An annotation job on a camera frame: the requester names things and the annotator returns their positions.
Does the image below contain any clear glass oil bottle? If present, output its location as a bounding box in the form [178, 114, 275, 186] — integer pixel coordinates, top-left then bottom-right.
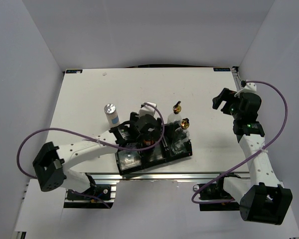
[171, 118, 190, 154]

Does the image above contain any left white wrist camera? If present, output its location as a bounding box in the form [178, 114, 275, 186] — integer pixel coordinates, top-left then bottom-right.
[139, 102, 157, 117]

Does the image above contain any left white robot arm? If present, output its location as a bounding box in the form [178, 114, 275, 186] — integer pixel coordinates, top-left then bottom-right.
[32, 114, 162, 199]

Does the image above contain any aluminium table frame rail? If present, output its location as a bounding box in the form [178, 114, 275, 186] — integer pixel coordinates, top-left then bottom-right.
[27, 171, 255, 182]

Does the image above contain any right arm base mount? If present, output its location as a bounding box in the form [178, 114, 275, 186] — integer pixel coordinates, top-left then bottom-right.
[198, 183, 239, 212]

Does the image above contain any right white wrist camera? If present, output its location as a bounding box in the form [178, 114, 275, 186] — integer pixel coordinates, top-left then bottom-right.
[235, 81, 257, 98]

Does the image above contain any black three-compartment tray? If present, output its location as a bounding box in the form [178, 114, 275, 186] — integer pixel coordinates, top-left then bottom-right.
[115, 123, 193, 175]

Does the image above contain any blue corner sticker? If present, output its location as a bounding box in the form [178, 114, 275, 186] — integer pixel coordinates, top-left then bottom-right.
[65, 69, 83, 74]
[213, 67, 231, 72]

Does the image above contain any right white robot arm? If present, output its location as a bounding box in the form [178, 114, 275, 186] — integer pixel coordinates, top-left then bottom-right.
[212, 88, 293, 225]

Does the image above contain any dark sauce glass bottle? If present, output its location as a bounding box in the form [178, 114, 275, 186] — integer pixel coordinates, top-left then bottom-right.
[167, 101, 182, 124]

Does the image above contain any red lid sauce jar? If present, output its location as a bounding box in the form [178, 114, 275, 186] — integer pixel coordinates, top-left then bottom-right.
[142, 134, 155, 148]

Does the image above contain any blue label metal-lid shaker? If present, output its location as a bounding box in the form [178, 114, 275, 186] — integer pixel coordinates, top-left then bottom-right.
[104, 104, 120, 128]

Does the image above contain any left blue corner sticker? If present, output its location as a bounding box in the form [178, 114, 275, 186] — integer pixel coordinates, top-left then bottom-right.
[65, 69, 83, 74]

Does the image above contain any right blue corner sticker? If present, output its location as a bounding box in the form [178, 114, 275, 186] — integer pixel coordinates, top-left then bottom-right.
[213, 67, 231, 72]

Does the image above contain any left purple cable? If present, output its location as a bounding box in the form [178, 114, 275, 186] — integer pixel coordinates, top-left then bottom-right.
[16, 102, 165, 209]

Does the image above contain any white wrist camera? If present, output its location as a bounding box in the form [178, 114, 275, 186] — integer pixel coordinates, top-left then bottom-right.
[139, 102, 157, 117]
[235, 81, 257, 98]

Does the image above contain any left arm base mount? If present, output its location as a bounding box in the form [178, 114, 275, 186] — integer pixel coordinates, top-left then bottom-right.
[63, 174, 120, 209]

